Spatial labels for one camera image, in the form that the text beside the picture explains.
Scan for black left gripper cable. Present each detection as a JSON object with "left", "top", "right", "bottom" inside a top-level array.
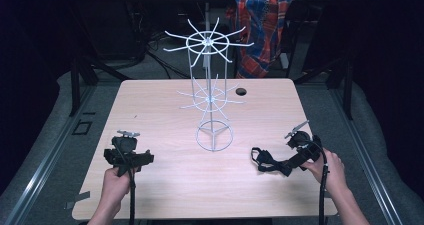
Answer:
[{"left": 113, "top": 144, "right": 137, "bottom": 225}]

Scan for white wire hook rack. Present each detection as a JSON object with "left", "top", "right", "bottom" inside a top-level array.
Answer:
[{"left": 162, "top": 16, "right": 255, "bottom": 153}]

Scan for person's right hand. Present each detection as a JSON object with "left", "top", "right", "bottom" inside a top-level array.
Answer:
[{"left": 300, "top": 147, "right": 348, "bottom": 197}]

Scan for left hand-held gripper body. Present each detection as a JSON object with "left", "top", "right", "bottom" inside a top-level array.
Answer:
[{"left": 111, "top": 129, "right": 145, "bottom": 178}]

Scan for black floor cables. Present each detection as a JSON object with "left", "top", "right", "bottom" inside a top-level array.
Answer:
[{"left": 143, "top": 29, "right": 193, "bottom": 80}]

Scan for aluminium floor rail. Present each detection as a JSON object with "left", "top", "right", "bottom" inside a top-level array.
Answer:
[
  {"left": 328, "top": 84, "right": 406, "bottom": 225},
  {"left": 0, "top": 84, "right": 98, "bottom": 225}
]

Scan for grey tape strip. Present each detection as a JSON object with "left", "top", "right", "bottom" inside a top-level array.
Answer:
[{"left": 64, "top": 190, "right": 92, "bottom": 211}]

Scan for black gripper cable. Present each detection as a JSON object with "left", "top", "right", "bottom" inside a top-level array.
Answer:
[
  {"left": 311, "top": 138, "right": 331, "bottom": 225},
  {"left": 113, "top": 144, "right": 137, "bottom": 225}
]

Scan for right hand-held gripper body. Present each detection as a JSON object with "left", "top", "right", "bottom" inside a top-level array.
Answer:
[{"left": 284, "top": 119, "right": 323, "bottom": 163}]

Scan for black metal stand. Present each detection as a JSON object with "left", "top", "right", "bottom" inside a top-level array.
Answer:
[
  {"left": 67, "top": 55, "right": 132, "bottom": 118},
  {"left": 292, "top": 49, "right": 355, "bottom": 121}
]

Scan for red blue plaid cloth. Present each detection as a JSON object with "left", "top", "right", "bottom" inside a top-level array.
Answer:
[{"left": 225, "top": 0, "right": 294, "bottom": 80}]

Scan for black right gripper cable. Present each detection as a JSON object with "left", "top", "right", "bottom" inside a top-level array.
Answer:
[{"left": 311, "top": 138, "right": 331, "bottom": 225}]

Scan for black tape square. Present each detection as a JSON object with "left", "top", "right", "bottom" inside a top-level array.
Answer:
[{"left": 71, "top": 119, "right": 93, "bottom": 136}]

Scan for person's left hand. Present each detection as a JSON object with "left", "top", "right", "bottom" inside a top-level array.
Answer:
[{"left": 99, "top": 166, "right": 140, "bottom": 207}]

